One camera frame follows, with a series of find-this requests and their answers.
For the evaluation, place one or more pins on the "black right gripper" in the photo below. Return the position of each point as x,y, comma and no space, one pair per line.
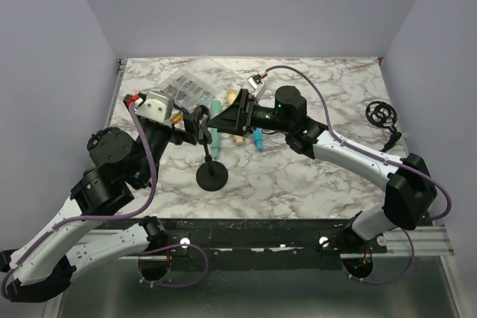
238,118

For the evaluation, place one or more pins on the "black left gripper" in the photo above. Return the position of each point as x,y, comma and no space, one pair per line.
191,124

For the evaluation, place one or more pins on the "blue microphone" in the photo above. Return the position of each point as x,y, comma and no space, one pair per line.
258,139

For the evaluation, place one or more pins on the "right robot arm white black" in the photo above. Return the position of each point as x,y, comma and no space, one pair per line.
406,182

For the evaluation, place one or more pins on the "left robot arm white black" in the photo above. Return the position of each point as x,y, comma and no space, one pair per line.
46,266

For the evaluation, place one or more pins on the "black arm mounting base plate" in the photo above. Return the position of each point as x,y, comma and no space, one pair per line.
258,244

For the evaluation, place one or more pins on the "clear plastic screw organizer box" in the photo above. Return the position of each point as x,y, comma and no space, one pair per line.
187,90

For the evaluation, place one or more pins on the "black round base mic stand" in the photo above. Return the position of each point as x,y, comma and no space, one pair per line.
211,175

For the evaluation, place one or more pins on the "aluminium extrusion rail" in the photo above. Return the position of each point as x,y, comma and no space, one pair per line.
428,241

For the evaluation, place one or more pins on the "cream yellow microphone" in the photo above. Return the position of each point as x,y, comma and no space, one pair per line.
231,96

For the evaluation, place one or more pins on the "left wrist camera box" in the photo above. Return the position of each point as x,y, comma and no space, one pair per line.
154,105

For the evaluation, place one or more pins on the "mint green microphone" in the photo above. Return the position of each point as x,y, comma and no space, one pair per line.
215,109

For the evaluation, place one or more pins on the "black shock mount desk stand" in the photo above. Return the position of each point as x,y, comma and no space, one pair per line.
95,137

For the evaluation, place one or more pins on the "black tripod shock mount stand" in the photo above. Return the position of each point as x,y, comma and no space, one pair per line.
382,115

